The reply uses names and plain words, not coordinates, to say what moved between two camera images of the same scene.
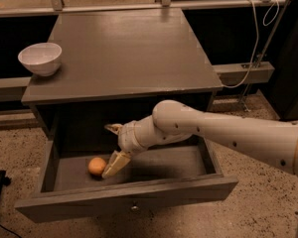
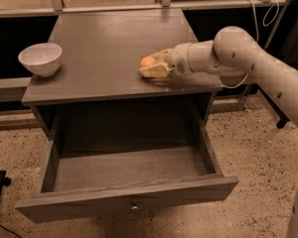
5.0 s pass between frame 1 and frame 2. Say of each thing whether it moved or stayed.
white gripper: moved
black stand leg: stayed
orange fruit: moved
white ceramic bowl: stayed
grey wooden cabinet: stayed
